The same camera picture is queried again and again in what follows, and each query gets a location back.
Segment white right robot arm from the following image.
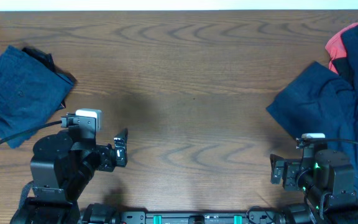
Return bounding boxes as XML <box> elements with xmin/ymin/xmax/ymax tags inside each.
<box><xmin>270</xmin><ymin>148</ymin><xmax>358</xmax><ymax>224</ymax></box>

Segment folded black patterned shirt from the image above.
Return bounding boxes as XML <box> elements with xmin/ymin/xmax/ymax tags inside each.
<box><xmin>18</xmin><ymin>47</ymin><xmax>76</xmax><ymax>111</ymax></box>

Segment red garment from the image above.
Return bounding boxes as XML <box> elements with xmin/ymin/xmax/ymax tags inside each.
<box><xmin>325</xmin><ymin>22</ymin><xmax>358</xmax><ymax>73</ymax></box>

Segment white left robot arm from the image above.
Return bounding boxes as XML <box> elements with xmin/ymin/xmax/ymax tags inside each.
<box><xmin>11</xmin><ymin>128</ymin><xmax>128</xmax><ymax>224</ymax></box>

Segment navy blue shorts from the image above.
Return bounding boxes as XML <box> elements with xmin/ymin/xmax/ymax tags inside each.
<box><xmin>0</xmin><ymin>45</ymin><xmax>62</xmax><ymax>139</ymax></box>

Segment dark navy clothes pile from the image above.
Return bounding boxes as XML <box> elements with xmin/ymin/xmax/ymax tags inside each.
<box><xmin>267</xmin><ymin>26</ymin><xmax>358</xmax><ymax>194</ymax></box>

